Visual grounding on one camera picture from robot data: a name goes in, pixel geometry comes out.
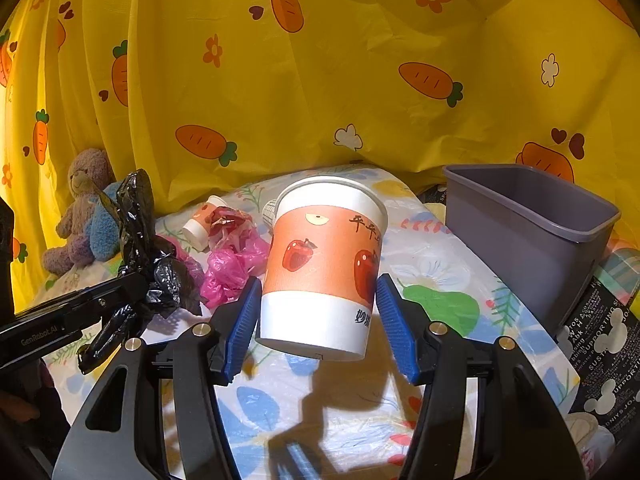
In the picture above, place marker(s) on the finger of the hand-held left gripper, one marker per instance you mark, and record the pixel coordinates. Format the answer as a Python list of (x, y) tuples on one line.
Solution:
[(75, 310)]

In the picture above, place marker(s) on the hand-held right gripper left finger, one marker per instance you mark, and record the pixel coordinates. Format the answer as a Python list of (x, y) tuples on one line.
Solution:
[(240, 335)]

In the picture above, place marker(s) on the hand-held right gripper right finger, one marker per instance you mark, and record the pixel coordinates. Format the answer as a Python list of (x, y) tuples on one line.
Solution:
[(397, 335)]

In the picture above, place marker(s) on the large apple-print paper cup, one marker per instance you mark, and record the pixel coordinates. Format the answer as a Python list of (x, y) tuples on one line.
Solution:
[(320, 270)]

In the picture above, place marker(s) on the black plastic bag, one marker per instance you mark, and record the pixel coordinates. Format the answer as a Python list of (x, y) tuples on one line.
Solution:
[(136, 220)]

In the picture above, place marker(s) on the grey plastic bin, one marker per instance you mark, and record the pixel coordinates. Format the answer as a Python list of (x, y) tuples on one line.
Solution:
[(525, 260)]

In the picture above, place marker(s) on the person's left hand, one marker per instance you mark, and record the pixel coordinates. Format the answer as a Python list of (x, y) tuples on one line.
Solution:
[(17, 410)]

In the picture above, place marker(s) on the pink plastic bag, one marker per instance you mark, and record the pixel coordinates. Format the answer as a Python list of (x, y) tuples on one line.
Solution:
[(230, 272)]

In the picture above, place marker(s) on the floral plastic table cover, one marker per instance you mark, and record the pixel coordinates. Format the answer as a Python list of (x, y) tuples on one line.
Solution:
[(450, 270)]

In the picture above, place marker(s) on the blue plush toy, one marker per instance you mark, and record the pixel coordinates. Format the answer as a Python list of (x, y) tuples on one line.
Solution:
[(106, 230)]

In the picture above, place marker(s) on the clear red wrapper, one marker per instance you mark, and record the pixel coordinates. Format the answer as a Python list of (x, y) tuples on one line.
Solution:
[(227, 225)]

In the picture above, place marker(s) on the purple teddy bear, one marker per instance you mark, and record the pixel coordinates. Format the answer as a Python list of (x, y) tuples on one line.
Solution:
[(82, 175)]

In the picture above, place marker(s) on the small apple-print paper cup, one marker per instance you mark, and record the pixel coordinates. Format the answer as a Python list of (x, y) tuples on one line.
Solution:
[(196, 226)]

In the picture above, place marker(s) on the black printed cloth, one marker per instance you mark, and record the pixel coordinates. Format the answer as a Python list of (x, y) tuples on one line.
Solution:
[(605, 340)]

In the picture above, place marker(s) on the yellow carrot-print curtain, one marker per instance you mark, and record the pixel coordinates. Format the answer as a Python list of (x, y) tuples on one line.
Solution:
[(325, 85)]

